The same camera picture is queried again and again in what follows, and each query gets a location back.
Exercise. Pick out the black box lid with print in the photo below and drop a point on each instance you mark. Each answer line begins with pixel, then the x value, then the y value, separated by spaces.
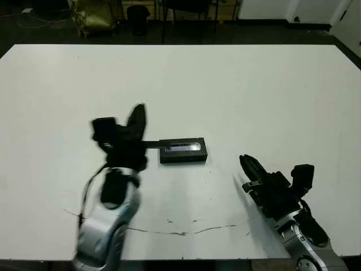
pixel 183 152

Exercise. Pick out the black waste bin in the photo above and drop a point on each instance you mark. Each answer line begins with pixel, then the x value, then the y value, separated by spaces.
pixel 138 19

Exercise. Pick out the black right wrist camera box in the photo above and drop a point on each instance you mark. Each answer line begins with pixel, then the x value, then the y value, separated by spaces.
pixel 303 178

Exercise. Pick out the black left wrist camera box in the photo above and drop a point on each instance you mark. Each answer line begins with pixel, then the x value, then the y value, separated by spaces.
pixel 104 130

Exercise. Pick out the white paper sheet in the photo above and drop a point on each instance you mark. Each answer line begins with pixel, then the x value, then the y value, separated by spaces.
pixel 27 11

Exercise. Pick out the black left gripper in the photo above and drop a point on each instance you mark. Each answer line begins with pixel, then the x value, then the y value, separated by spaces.
pixel 127 152

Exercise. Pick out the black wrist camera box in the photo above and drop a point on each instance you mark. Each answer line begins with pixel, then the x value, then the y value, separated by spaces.
pixel 104 130
pixel 303 178

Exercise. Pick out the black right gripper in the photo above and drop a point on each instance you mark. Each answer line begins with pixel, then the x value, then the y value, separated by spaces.
pixel 277 194

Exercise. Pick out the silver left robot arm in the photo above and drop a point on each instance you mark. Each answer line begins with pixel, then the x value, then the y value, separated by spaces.
pixel 110 220

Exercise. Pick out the white door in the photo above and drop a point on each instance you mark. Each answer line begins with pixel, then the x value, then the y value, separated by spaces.
pixel 348 31

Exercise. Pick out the black office chair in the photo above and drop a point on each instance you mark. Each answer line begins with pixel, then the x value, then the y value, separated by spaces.
pixel 189 11

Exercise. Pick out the yellow-green bag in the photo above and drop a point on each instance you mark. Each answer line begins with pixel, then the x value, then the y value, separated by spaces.
pixel 93 17

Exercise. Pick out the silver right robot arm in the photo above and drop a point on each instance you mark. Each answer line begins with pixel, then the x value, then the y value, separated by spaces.
pixel 304 248

